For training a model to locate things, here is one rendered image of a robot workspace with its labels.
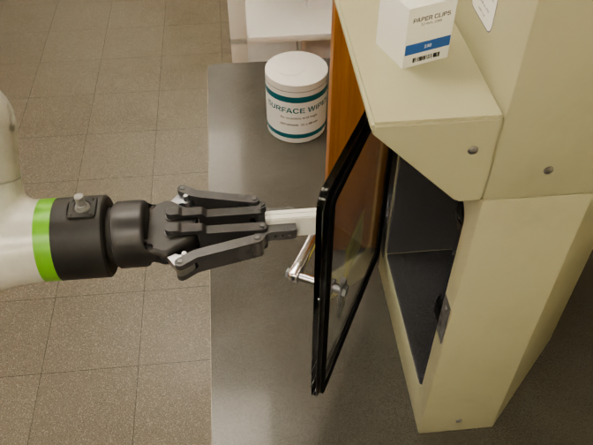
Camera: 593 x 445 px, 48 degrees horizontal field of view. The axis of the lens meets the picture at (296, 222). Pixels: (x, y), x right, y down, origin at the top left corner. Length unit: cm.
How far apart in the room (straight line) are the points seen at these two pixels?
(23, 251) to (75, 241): 5
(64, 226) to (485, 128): 43
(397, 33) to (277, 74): 78
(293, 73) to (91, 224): 76
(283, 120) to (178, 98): 187
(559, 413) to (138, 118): 245
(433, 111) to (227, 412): 61
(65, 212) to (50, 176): 222
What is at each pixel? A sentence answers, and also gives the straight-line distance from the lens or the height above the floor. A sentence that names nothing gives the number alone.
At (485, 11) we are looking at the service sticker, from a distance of 65.
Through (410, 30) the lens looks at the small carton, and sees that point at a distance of 62.
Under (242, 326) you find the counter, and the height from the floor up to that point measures 94.
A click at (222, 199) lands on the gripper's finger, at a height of 132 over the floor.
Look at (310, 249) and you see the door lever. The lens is 87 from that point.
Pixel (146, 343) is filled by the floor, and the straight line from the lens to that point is 229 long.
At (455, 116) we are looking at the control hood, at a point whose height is 151.
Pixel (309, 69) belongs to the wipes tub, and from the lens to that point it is 141.
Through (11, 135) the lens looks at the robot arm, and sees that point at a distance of 77.
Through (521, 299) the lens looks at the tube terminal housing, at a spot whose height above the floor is 125.
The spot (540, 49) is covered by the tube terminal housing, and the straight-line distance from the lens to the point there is 57.
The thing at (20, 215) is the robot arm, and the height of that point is 136.
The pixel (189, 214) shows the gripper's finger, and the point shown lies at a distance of 75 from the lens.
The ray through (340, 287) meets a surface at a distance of 83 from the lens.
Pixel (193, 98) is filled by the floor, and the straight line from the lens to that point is 325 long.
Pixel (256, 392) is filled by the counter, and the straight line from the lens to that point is 106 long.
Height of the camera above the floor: 185
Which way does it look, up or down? 46 degrees down
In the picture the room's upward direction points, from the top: straight up
